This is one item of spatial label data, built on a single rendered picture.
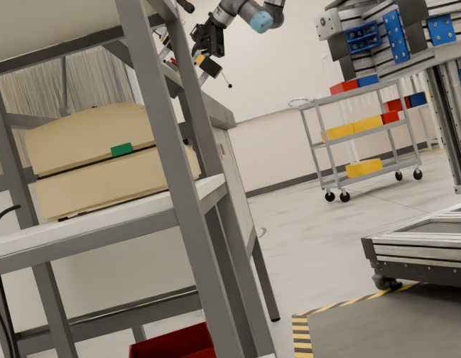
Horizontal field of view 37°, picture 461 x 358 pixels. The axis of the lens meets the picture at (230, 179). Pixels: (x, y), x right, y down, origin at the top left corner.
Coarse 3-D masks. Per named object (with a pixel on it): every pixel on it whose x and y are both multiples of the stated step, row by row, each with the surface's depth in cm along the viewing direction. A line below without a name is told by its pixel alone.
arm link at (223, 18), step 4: (216, 8) 241; (220, 8) 239; (212, 12) 243; (216, 12) 241; (220, 12) 240; (224, 12) 239; (216, 16) 240; (220, 16) 240; (224, 16) 240; (228, 16) 240; (232, 16) 245; (220, 20) 240; (224, 20) 240; (228, 20) 241; (232, 20) 242; (224, 24) 242; (228, 24) 242
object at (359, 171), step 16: (352, 80) 641; (368, 80) 639; (336, 96) 628; (352, 96) 656; (400, 96) 640; (384, 112) 686; (336, 128) 635; (352, 128) 637; (368, 128) 640; (384, 128) 636; (320, 144) 675; (368, 160) 659; (416, 160) 641; (320, 176) 673; (336, 176) 626; (352, 176) 661; (368, 176) 632; (400, 176) 685; (416, 176) 643
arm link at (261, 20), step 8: (248, 0) 236; (240, 8) 236; (248, 8) 235; (256, 8) 235; (264, 8) 238; (240, 16) 238; (248, 16) 235; (256, 16) 234; (264, 16) 234; (272, 16) 241; (248, 24) 239; (256, 24) 234; (264, 24) 234; (264, 32) 239
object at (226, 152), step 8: (216, 128) 228; (224, 136) 255; (224, 144) 245; (224, 152) 224; (232, 152) 274; (224, 160) 226; (232, 160) 261; (232, 168) 249; (232, 176) 239; (232, 184) 230; (240, 184) 267; (232, 192) 221; (240, 192) 254; (240, 200) 244; (240, 208) 234; (248, 208) 273; (240, 216) 225; (248, 216) 261; (248, 224) 249; (248, 232) 239; (248, 240) 230
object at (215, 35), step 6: (210, 30) 243; (216, 30) 242; (222, 30) 245; (216, 36) 241; (222, 36) 244; (216, 42) 240; (222, 42) 243; (216, 48) 240; (222, 48) 242; (216, 54) 240; (222, 54) 241
